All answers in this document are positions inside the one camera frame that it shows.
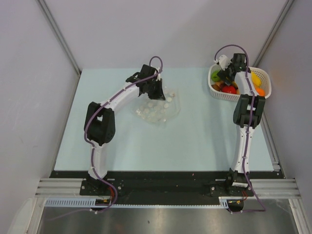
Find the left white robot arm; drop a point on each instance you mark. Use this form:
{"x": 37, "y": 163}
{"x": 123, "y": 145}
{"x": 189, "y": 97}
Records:
{"x": 100, "y": 122}

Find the white slotted cable duct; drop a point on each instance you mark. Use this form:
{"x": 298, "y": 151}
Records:
{"x": 100, "y": 203}

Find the aluminium frame rail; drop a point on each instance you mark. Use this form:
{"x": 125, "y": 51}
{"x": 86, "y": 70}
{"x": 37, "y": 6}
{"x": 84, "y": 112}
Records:
{"x": 264, "y": 188}

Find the brown toy kiwi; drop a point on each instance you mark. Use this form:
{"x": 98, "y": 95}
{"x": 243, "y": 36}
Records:
{"x": 217, "y": 86}

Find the yellow toy corn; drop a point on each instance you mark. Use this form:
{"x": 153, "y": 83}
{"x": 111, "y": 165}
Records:
{"x": 256, "y": 80}

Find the green toy apple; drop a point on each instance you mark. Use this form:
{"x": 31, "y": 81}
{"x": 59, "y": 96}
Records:
{"x": 215, "y": 77}

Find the clear zip top bag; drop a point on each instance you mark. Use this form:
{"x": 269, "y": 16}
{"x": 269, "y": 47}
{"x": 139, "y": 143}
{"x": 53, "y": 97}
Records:
{"x": 158, "y": 112}

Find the red toy tomato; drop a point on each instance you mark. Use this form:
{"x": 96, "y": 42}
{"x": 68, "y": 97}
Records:
{"x": 229, "y": 89}

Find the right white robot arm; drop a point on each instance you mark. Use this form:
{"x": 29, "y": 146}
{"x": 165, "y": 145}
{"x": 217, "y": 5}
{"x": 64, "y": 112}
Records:
{"x": 247, "y": 116}

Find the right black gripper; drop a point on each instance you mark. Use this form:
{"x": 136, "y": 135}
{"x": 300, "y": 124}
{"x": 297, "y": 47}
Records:
{"x": 224, "y": 74}

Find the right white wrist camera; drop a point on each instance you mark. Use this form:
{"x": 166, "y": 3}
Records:
{"x": 223, "y": 61}

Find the orange toy tangerine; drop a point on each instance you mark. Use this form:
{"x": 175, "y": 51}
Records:
{"x": 261, "y": 92}

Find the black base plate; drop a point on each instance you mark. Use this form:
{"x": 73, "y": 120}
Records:
{"x": 165, "y": 187}

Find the white plastic basket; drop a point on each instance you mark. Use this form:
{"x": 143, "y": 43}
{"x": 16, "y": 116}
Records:
{"x": 264, "y": 77}

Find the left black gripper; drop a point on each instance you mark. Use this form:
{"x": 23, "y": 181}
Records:
{"x": 159, "y": 95}

